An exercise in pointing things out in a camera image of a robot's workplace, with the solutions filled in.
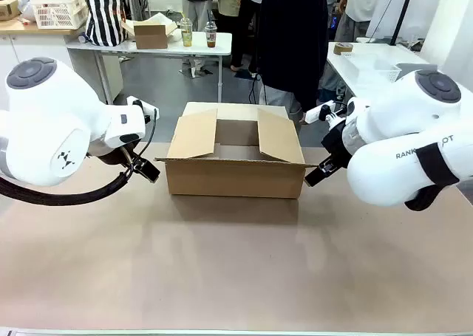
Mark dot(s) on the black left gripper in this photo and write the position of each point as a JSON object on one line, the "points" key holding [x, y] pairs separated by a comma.
{"points": [[111, 158]]}

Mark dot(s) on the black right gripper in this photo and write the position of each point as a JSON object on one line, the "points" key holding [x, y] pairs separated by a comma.
{"points": [[338, 144]]}

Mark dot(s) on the brown cardboard shipping box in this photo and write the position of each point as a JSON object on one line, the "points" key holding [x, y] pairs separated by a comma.
{"points": [[233, 181]]}

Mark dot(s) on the brown packing tape roll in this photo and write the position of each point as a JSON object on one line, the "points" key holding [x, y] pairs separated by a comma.
{"points": [[343, 48]]}

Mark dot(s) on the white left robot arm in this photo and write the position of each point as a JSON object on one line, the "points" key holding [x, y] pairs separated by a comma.
{"points": [[44, 129]]}

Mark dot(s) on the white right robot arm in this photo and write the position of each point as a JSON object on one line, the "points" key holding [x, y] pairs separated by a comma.
{"points": [[388, 181]]}

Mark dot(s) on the small open cardboard box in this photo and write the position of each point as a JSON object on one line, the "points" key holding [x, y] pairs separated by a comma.
{"points": [[159, 19]]}

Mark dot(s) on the cardboard box on cabinet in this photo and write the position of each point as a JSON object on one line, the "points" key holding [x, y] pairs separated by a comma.
{"points": [[9, 9]]}

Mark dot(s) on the white background table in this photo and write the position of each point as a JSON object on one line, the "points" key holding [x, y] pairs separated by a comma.
{"points": [[173, 51]]}

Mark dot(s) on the plastic cup with yellow drink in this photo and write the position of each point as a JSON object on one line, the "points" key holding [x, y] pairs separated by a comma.
{"points": [[186, 35]]}

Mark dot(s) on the person in black sweatshirt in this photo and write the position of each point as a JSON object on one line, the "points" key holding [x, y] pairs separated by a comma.
{"points": [[292, 37]]}

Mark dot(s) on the plastic cup with brown drink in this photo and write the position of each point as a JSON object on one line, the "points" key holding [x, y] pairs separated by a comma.
{"points": [[211, 37]]}

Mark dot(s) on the black white striped bag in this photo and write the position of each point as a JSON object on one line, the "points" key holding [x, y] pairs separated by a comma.
{"points": [[105, 22]]}

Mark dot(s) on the bystander in grey trousers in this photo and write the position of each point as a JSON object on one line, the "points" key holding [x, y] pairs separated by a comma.
{"points": [[197, 14]]}

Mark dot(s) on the bystander in black trousers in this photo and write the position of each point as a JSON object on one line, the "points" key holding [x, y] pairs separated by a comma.
{"points": [[240, 29]]}

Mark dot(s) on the white plastic folding crate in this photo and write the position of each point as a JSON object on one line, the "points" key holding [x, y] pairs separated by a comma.
{"points": [[59, 9]]}

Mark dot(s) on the black stand pole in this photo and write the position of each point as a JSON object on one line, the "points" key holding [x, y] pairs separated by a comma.
{"points": [[403, 11]]}

